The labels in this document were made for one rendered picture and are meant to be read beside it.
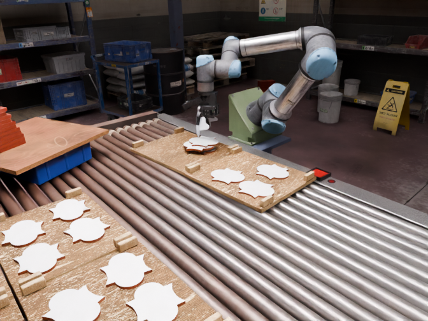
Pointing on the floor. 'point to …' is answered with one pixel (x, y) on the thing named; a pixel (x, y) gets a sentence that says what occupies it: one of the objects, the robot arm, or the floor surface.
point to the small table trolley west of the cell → (113, 112)
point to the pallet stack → (197, 42)
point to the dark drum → (167, 79)
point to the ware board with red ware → (265, 84)
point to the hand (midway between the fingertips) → (202, 132)
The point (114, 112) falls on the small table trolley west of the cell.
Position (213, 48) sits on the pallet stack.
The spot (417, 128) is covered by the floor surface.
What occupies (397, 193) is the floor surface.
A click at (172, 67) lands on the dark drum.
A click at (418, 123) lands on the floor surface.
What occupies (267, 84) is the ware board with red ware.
